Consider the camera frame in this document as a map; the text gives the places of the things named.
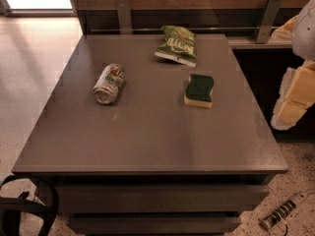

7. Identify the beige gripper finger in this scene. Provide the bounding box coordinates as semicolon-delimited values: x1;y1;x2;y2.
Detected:
271;16;297;39
271;61;315;131

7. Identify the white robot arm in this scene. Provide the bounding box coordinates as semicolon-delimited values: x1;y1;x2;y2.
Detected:
271;0;315;131

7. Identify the green yellow sponge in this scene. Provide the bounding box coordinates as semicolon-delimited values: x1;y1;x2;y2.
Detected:
184;74;215;109

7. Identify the green chip bag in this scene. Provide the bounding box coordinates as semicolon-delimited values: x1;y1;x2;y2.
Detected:
155;26;197;68

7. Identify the grey table with drawers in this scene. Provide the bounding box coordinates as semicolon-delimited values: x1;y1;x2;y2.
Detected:
14;35;287;236

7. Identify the right metal bracket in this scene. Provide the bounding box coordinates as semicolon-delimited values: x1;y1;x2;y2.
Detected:
253;0;283;44

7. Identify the metal bracket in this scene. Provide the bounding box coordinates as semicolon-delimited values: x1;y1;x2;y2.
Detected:
253;0;283;44
115;0;133;34

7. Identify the metal rail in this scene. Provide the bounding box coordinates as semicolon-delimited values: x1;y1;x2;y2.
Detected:
90;26;280;33

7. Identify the left metal bracket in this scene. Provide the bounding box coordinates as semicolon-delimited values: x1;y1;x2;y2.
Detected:
115;0;133;34

